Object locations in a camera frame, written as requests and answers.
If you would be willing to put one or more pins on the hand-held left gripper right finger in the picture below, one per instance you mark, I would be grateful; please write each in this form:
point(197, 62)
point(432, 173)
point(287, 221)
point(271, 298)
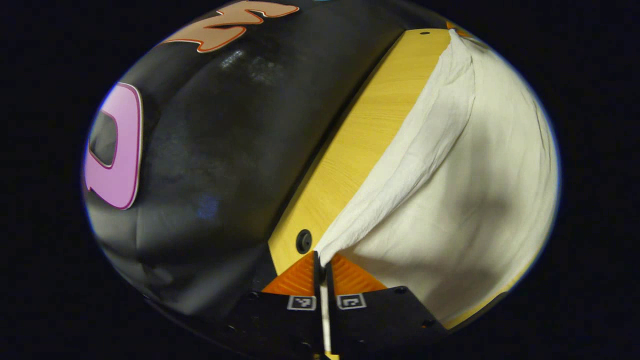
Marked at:
point(380, 322)

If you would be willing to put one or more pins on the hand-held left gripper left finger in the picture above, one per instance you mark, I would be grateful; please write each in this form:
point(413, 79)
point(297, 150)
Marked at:
point(280, 325)

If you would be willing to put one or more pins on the black backdrop cloth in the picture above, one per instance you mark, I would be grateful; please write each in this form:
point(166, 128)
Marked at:
point(220, 150)

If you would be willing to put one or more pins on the cream white jeans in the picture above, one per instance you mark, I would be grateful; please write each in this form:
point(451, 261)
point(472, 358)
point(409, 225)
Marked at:
point(475, 175)

